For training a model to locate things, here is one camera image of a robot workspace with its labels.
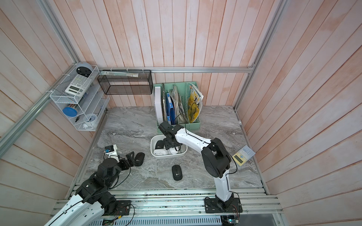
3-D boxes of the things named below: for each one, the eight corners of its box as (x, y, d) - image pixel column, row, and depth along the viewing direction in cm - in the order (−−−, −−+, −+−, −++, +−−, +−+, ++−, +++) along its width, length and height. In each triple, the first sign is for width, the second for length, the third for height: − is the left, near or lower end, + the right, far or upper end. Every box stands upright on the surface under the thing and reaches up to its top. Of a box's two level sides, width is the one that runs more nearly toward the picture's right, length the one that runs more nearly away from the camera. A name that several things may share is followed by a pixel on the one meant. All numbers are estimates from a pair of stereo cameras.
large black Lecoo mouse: (173, 181, 84) (173, 180, 82) (171, 167, 90) (171, 165, 88) (183, 179, 85) (183, 178, 83) (180, 165, 91) (180, 163, 88)
